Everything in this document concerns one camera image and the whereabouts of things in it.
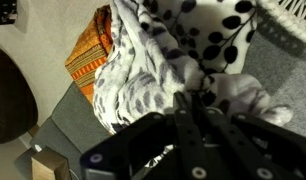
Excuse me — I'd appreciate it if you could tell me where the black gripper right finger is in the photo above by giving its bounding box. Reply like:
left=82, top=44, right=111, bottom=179
left=192, top=96, right=306, bottom=180

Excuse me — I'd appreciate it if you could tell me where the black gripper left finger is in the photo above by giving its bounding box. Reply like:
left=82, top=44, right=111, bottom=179
left=80, top=92, right=207, bottom=180

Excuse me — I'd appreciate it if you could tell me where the white black spotted blanket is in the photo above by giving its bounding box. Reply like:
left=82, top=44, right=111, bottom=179
left=92, top=0, right=294, bottom=168

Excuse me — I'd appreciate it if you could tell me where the grey fabric sofa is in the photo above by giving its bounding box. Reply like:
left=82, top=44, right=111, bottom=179
left=14, top=8, right=306, bottom=180

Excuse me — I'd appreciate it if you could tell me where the cardboard box on sofa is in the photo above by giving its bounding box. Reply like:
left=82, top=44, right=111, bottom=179
left=31, top=148, right=71, bottom=180

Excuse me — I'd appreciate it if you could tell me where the orange striped blanket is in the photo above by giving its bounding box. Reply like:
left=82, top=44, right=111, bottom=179
left=65, top=5, right=113, bottom=104

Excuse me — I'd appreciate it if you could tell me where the white woven laundry basket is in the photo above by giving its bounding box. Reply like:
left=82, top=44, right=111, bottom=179
left=256, top=0, right=306, bottom=43

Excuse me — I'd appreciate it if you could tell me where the dark brown bean bag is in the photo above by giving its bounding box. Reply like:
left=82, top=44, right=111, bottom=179
left=0, top=49, right=38, bottom=144

